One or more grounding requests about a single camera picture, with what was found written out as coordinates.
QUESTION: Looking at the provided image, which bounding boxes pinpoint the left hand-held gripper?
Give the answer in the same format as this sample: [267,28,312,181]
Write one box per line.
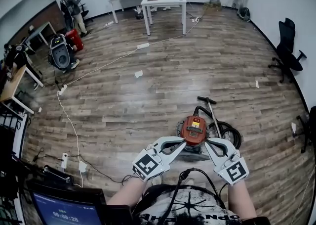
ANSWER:
[132,135,187,182]

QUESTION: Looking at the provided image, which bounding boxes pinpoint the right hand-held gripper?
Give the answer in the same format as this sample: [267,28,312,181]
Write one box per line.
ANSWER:
[203,137,250,186]

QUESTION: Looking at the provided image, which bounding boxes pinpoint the person's right forearm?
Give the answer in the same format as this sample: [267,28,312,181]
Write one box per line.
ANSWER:
[227,180,257,220]

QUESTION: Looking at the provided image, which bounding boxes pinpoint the person's left forearm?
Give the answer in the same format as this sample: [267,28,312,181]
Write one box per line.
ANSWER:
[107,177,149,207]

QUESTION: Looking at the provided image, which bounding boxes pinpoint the red vacuum cleaner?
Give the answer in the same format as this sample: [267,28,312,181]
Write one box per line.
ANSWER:
[175,115,210,153]

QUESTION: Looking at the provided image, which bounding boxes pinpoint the person's printed t-shirt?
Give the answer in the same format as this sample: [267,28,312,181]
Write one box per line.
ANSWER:
[106,184,272,225]

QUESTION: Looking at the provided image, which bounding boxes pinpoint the black tablet screen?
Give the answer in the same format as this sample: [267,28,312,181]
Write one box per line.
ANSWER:
[26,186,107,225]

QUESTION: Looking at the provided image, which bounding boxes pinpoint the black helmet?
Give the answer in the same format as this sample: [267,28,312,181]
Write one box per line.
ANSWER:
[237,7,251,21]

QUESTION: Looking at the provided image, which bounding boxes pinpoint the red box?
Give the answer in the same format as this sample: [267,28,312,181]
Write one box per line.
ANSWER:
[65,28,84,52]

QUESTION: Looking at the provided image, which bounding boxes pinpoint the cardboard box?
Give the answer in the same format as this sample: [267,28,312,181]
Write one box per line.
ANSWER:
[202,0,223,14]

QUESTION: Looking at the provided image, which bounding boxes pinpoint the grey backpack machine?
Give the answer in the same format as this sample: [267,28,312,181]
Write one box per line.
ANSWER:
[48,33,75,70]

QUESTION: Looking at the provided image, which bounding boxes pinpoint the wooden desk white legs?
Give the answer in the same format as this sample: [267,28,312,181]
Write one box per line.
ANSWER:
[0,64,44,115]

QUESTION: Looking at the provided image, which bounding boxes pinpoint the grey desk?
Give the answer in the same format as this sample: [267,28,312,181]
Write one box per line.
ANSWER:
[21,21,57,51]

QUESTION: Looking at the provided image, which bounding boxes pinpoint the black vacuum hose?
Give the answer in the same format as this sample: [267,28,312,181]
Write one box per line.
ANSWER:
[193,105,243,149]

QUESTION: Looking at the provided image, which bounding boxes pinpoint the black chest cable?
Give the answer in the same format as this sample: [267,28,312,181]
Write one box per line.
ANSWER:
[167,168,227,225]

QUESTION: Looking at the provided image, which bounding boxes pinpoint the black floor cable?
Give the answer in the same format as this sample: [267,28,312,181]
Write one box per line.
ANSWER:
[66,154,140,184]

